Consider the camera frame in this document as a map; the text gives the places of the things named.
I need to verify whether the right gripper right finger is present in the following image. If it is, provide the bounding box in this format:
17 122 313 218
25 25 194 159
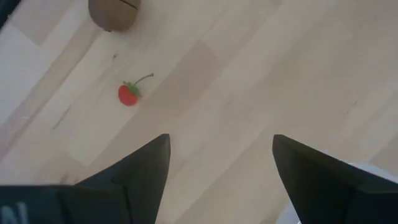
272 133 398 224

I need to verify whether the small red fruit with stem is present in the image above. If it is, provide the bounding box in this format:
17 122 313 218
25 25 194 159
118 72 155 107

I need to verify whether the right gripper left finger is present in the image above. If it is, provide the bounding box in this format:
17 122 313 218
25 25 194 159
0 133 172 224

